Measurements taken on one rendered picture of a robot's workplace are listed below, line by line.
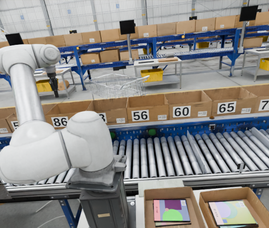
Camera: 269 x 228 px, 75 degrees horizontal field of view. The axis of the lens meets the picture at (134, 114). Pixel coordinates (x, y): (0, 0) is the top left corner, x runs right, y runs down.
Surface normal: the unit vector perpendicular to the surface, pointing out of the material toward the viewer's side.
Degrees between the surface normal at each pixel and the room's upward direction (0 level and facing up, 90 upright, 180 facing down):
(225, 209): 0
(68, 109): 90
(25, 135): 26
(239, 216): 0
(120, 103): 90
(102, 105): 90
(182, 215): 0
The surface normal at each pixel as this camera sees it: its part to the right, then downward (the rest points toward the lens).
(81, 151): 0.38, 0.25
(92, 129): 0.50, -0.16
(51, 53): 0.59, 0.19
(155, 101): -0.02, 0.44
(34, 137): 0.13, -0.65
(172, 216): -0.10, -0.89
